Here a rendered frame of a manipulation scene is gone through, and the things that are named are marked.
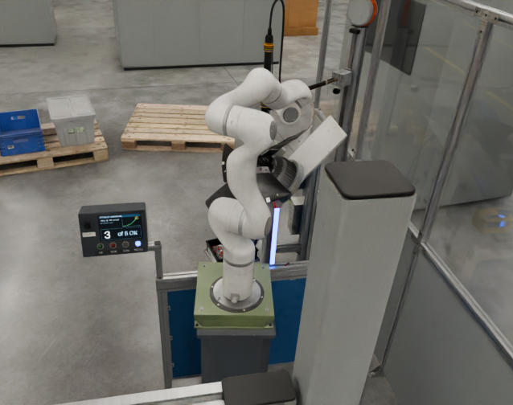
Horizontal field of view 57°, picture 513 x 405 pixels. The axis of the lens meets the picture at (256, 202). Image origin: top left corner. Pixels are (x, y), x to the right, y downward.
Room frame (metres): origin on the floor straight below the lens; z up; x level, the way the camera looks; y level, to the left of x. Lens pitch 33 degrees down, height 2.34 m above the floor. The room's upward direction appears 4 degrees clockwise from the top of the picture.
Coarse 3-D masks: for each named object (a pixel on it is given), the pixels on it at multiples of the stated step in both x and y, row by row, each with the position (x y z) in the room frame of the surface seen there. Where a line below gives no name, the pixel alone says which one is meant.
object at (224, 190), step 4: (220, 188) 2.14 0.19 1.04; (224, 188) 2.13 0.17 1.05; (228, 188) 2.13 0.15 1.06; (216, 192) 2.14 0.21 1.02; (220, 192) 2.13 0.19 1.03; (224, 192) 2.12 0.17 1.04; (228, 192) 2.11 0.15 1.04; (212, 196) 2.13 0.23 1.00; (216, 196) 2.12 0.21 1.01; (220, 196) 2.11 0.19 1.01; (224, 196) 2.10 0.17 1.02; (228, 196) 2.10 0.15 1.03; (232, 196) 2.09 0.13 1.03; (208, 200) 2.13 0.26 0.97; (212, 200) 2.12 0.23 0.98; (208, 204) 2.11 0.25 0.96; (208, 208) 2.09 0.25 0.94
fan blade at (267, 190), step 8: (256, 176) 2.04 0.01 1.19; (264, 176) 2.05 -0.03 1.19; (272, 176) 2.05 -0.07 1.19; (264, 184) 1.98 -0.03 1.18; (272, 184) 1.98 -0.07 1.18; (280, 184) 1.98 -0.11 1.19; (264, 192) 1.92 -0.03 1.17; (272, 192) 1.92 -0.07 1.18; (280, 192) 1.91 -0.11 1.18; (288, 192) 1.90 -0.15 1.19; (272, 200) 1.86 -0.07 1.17
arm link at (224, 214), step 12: (216, 204) 1.41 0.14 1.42; (228, 204) 1.40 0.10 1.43; (240, 204) 1.40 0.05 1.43; (216, 216) 1.38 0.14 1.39; (228, 216) 1.37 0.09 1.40; (240, 216) 1.36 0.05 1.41; (216, 228) 1.37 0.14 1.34; (228, 228) 1.36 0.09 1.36; (228, 240) 1.37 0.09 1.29; (240, 240) 1.40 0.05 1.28; (228, 252) 1.36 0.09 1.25; (240, 252) 1.35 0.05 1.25; (252, 252) 1.38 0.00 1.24; (240, 264) 1.35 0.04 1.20
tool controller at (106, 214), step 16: (80, 208) 1.60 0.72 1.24; (96, 208) 1.60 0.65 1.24; (112, 208) 1.60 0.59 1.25; (128, 208) 1.60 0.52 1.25; (144, 208) 1.61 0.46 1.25; (80, 224) 1.52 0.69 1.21; (96, 224) 1.53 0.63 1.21; (112, 224) 1.54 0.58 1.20; (128, 224) 1.56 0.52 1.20; (144, 224) 1.57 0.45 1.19; (96, 240) 1.51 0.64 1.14; (112, 240) 1.53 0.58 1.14; (128, 240) 1.54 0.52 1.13; (144, 240) 1.55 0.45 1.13
